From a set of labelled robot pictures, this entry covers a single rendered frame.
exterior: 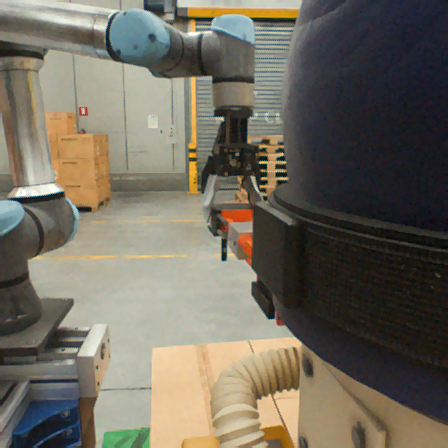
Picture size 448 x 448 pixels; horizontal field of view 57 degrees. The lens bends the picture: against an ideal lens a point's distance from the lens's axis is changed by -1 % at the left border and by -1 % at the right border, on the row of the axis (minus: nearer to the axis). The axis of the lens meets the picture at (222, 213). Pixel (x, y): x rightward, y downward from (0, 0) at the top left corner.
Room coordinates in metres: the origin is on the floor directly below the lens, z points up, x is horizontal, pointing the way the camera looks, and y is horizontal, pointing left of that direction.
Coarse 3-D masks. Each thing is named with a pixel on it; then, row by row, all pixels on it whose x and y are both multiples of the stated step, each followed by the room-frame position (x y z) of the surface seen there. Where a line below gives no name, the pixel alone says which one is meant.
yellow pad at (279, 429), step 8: (264, 432) 0.34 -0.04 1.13; (272, 432) 0.34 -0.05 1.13; (280, 432) 0.34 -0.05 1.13; (184, 440) 0.33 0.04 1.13; (192, 440) 0.33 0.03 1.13; (200, 440) 0.33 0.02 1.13; (208, 440) 0.33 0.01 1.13; (216, 440) 0.33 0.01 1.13; (264, 440) 0.33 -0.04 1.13; (272, 440) 0.32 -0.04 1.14; (280, 440) 0.33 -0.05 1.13; (288, 440) 0.33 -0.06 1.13
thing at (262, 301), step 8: (256, 288) 0.44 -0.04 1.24; (264, 288) 0.44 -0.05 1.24; (256, 296) 0.44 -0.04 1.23; (264, 296) 0.41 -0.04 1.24; (272, 296) 0.41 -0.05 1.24; (264, 304) 0.41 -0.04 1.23; (272, 304) 0.40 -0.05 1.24; (264, 312) 0.41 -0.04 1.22; (272, 312) 0.40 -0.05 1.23; (280, 320) 0.39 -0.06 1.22
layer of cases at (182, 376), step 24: (168, 360) 1.45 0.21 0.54; (192, 360) 1.45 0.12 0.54; (216, 360) 1.45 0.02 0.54; (168, 384) 1.29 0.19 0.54; (192, 384) 1.29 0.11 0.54; (168, 408) 1.16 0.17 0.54; (192, 408) 1.16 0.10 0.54; (264, 408) 1.16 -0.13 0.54; (288, 408) 1.16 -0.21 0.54; (168, 432) 1.06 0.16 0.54; (192, 432) 1.06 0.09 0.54; (288, 432) 1.06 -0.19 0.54
